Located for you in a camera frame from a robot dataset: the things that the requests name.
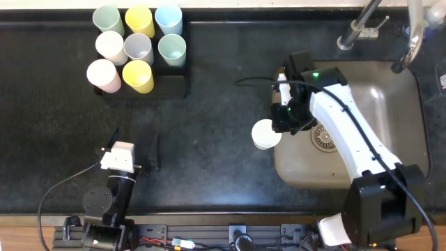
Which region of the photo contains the mounting rail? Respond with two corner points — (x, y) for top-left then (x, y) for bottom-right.
(52, 222), (320, 251)

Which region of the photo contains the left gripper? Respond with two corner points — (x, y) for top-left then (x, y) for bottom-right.
(106, 127), (162, 173)

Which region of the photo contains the yellow cup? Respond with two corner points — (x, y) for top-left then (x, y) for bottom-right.
(124, 5), (155, 38)
(121, 59), (155, 94)

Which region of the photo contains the blue cup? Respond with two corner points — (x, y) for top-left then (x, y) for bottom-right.
(154, 3), (183, 36)

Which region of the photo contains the grey cup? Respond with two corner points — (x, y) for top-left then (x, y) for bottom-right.
(123, 33), (155, 67)

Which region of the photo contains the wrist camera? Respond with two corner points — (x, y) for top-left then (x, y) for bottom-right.
(100, 141), (136, 174)
(277, 72), (293, 106)

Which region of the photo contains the pink cup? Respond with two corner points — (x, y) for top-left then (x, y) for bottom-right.
(86, 58), (123, 94)

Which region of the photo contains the green cup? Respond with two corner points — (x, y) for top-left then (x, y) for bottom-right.
(92, 4), (125, 37)
(157, 33), (187, 68)

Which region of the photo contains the black tray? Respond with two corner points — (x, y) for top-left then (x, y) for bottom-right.
(93, 6), (191, 100)

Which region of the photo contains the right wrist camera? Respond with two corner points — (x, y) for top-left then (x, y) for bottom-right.
(277, 72), (293, 106)

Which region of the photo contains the steel tap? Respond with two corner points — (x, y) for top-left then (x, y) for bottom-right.
(336, 0), (426, 75)

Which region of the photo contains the steel sink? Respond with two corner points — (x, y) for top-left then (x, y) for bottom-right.
(271, 61), (431, 191)

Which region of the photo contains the blue soap bottle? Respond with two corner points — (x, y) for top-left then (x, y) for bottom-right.
(403, 0), (446, 39)

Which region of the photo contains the white cup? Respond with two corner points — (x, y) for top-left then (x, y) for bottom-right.
(94, 30), (129, 66)
(251, 119), (283, 151)

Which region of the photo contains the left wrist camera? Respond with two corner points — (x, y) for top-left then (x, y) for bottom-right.
(100, 141), (136, 174)

